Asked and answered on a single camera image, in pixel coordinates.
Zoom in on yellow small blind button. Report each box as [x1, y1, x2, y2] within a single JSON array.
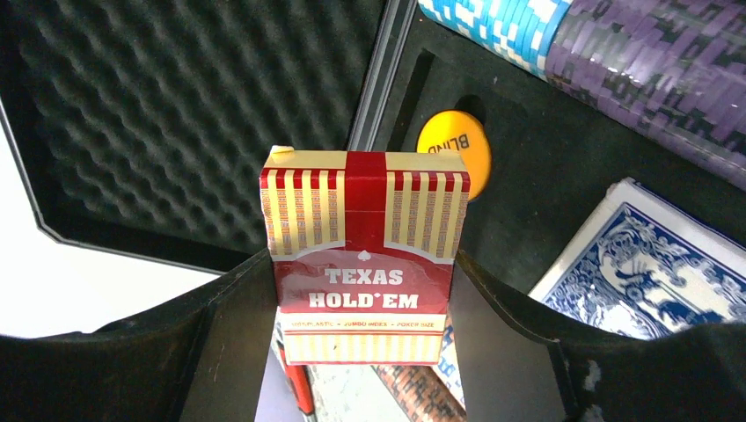
[[416, 110, 492, 200]]

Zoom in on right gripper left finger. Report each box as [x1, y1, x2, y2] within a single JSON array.
[[1, 251, 277, 421]]

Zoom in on black poker set case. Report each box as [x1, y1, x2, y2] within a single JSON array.
[[1, 1, 745, 292]]

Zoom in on light blue chips in case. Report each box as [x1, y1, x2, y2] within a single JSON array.
[[418, 0, 573, 80]]

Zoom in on red playing card deck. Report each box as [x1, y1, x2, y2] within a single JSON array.
[[260, 146, 470, 365]]

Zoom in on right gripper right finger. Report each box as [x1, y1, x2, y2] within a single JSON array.
[[450, 253, 745, 421]]

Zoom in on purple chips in case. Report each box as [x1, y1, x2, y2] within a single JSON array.
[[545, 1, 745, 187]]

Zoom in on blue playing card deck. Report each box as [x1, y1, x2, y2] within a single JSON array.
[[529, 178, 745, 339]]

